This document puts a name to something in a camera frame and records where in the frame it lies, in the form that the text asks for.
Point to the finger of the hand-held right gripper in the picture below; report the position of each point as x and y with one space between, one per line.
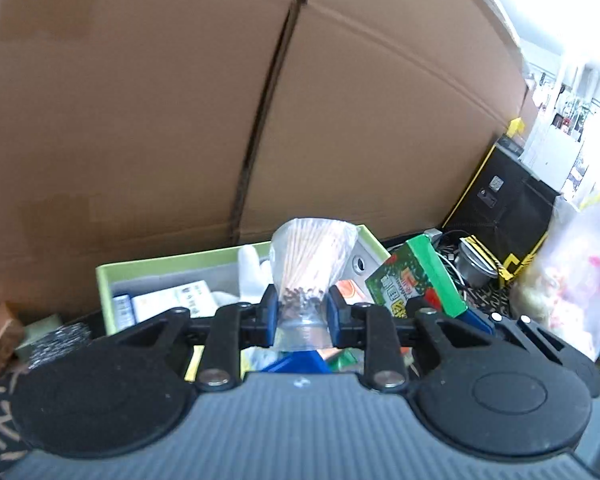
481 321

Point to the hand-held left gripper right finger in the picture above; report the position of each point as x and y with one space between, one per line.
333 317

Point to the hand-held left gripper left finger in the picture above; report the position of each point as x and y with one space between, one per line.
269 317

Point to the white glove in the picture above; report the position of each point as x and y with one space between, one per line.
252 275

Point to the clear bag of wooden sticks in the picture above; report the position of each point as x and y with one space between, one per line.
305 260

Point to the green printed box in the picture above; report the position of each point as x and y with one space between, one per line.
420 265

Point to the green cardboard box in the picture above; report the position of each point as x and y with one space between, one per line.
155 266

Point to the metal cup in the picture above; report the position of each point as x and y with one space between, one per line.
472 267

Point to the white printed small box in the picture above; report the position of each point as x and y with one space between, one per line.
180 297

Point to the white power adapter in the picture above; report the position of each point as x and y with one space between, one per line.
432 235

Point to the translucent plastic bag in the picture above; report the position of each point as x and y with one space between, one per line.
575 280

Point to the black and yellow case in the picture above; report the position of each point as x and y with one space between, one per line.
510 205

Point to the blue and white small box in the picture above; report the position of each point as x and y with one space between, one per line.
122 311

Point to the steel wool scourer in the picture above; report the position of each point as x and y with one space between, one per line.
62 342

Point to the large plain cardboard box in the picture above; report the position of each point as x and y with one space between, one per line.
380 110

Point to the green sponge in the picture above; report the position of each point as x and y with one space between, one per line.
36 332

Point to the large cardboard box with label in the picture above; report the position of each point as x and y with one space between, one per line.
130 110

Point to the copper-brown box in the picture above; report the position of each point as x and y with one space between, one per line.
0 335

